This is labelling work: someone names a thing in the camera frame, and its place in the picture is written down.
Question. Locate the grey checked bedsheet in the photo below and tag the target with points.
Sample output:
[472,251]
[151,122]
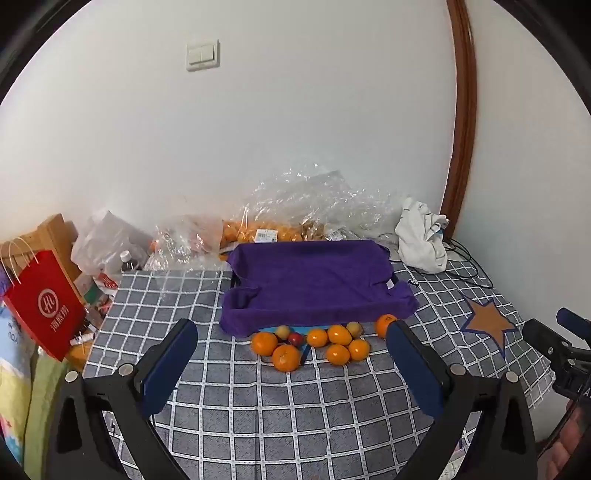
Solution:
[258,415]

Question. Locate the colourful printed blanket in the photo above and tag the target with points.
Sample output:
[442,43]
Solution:
[14,369]

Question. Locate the red paper bag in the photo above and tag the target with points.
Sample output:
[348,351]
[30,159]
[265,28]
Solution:
[46,304]

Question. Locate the clear bag of mandarins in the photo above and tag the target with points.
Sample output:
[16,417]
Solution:
[249,230]

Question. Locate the white crumpled cloth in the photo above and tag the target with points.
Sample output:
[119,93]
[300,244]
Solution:
[422,235]

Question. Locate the small red fruit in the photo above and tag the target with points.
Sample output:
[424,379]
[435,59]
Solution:
[296,340]

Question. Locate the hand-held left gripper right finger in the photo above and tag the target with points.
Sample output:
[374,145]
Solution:
[415,369]

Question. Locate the light wooden furniture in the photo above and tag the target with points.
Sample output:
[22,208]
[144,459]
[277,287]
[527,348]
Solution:
[53,230]

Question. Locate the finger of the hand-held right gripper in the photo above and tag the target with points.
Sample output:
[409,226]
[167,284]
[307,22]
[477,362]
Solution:
[545,337]
[572,319]

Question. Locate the white plastic bag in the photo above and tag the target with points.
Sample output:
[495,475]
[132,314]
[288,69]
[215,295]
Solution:
[108,240]

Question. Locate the person's right hand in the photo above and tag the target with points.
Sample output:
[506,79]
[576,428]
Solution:
[572,447]

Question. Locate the light green cloth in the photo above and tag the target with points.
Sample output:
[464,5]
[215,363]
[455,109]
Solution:
[44,392]

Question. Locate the large clear plastic wrap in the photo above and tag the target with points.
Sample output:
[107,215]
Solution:
[323,194]

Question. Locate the mandarin inside clear bag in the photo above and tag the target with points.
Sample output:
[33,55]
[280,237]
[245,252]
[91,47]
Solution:
[153,244]

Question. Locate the large orange mandarin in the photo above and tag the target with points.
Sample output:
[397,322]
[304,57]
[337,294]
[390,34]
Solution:
[286,357]

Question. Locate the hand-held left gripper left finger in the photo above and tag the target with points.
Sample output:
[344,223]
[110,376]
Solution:
[168,364]

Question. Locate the brown wooden door frame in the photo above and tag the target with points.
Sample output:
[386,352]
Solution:
[464,115]

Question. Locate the white light switch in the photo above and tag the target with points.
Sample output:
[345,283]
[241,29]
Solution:
[203,55]

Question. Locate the red and white packet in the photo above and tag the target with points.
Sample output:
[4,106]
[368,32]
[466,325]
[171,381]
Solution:
[106,282]

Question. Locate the purple towel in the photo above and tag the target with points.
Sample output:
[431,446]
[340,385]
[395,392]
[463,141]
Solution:
[314,281]

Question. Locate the small yellow fruit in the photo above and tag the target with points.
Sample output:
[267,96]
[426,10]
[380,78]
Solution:
[354,328]
[282,331]

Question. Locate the plastic bottle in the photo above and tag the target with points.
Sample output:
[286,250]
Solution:
[127,262]

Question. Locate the clear plastic bag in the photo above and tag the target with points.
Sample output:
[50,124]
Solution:
[194,235]

